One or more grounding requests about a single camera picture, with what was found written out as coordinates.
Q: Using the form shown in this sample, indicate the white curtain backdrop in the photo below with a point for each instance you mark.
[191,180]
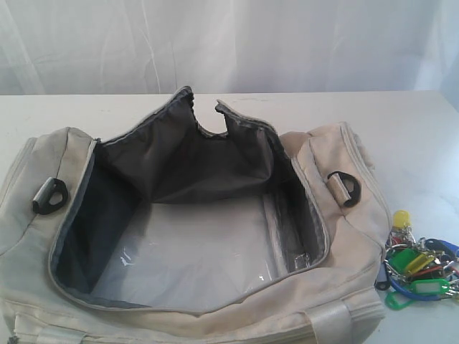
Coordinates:
[130,47]

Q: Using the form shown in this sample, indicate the cream canvas bag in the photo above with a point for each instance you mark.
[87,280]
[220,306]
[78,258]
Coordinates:
[169,233]

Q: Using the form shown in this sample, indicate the bunch of colourful key tags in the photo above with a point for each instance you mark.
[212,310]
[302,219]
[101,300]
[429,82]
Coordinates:
[416,270]

